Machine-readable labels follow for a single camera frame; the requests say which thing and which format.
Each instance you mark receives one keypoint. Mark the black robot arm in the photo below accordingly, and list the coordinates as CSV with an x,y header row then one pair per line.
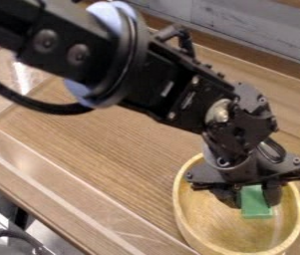
x,y
116,63

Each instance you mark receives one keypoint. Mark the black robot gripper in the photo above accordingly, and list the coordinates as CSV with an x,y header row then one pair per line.
x,y
270,162

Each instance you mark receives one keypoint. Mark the black metal table frame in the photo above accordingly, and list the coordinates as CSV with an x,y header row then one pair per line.
x,y
25,236

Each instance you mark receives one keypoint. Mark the brown wooden bowl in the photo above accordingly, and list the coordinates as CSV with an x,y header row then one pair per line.
x,y
216,230

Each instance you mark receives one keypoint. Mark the green rectangular block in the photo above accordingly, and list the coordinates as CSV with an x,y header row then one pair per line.
x,y
254,205

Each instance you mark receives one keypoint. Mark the clear acrylic enclosure walls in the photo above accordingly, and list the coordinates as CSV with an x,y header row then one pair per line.
x,y
93,174

